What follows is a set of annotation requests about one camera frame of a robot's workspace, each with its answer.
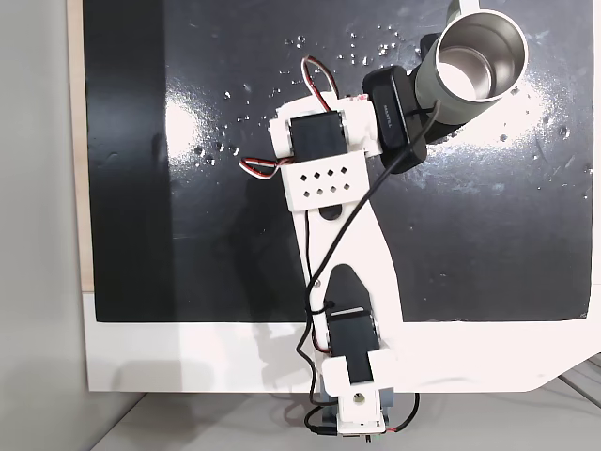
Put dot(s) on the mint green steel cup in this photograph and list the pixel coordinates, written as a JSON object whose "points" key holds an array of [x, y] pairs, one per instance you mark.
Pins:
{"points": [[432, 89]]}

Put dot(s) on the black table mat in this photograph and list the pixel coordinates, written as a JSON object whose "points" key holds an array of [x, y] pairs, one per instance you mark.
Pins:
{"points": [[211, 235]]}

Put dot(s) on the black oval camera box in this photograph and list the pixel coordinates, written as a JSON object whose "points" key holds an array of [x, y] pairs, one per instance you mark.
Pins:
{"points": [[394, 117]]}

